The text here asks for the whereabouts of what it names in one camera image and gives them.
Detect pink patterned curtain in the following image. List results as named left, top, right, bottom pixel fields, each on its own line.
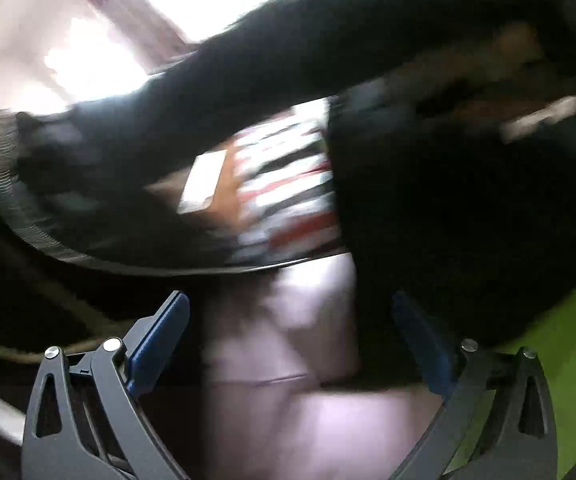
left=70, top=0, right=193, bottom=73

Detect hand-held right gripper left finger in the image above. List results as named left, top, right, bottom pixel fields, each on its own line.
left=20, top=290, right=191, bottom=480

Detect green printed blanket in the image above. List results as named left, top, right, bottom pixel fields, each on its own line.
left=448, top=265, right=576, bottom=480

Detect white flat box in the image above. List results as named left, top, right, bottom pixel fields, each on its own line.
left=177, top=152, right=229, bottom=213

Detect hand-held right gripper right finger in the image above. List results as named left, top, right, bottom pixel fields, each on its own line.
left=388, top=290, right=559, bottom=480

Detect red black white plaid sheet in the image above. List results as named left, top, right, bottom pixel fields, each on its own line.
left=228, top=97, right=343, bottom=267

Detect pink floral quilt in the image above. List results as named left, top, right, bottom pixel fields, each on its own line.
left=188, top=252, right=449, bottom=480

